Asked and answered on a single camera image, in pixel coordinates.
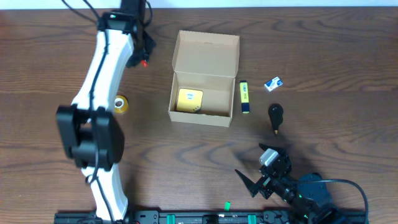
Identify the white blue staples box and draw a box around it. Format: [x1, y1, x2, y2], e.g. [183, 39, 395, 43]
[264, 77, 283, 92]

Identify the yellow blue highlighter pen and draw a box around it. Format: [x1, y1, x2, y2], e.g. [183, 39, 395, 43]
[239, 80, 250, 114]

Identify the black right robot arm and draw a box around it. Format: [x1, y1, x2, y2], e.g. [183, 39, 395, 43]
[235, 143, 349, 223]

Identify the open cardboard box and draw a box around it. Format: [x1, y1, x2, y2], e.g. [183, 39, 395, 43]
[168, 30, 240, 127]

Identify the small green clip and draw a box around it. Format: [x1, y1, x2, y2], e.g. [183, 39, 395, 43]
[224, 202, 231, 211]

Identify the red black stapler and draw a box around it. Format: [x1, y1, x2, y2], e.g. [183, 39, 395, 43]
[141, 60, 148, 67]

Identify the yellow adhesive tape roll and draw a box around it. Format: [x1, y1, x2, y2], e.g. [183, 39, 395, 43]
[114, 95, 129, 114]

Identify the yellow sticky note pad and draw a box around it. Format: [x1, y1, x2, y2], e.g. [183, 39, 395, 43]
[176, 88, 203, 113]

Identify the black mounting rail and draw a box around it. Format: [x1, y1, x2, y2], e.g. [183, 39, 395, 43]
[53, 210, 369, 224]

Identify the black correction tape dispenser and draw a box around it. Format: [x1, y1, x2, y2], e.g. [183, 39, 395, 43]
[268, 103, 284, 134]

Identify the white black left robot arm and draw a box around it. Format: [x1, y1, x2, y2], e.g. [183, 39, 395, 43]
[54, 0, 156, 223]

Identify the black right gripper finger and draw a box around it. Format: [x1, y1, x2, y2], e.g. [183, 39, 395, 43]
[234, 169, 259, 198]
[259, 143, 286, 153]

